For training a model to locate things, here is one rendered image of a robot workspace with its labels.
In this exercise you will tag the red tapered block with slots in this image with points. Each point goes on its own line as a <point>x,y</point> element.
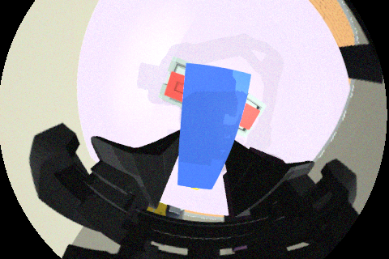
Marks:
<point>176,86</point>

